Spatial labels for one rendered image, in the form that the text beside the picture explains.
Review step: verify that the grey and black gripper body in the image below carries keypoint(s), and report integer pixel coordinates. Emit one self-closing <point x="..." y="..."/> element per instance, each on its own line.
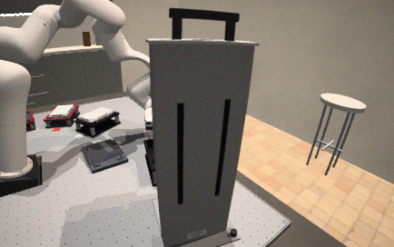
<point x="148" y="117"/>

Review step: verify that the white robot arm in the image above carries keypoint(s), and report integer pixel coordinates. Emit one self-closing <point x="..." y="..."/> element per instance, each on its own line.
<point x="25" y="45"/>

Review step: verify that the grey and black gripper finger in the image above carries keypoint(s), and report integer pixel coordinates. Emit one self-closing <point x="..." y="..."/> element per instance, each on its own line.
<point x="148" y="126"/>

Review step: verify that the black cylindrical knob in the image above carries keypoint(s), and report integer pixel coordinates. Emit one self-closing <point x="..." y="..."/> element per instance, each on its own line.
<point x="233" y="232"/>

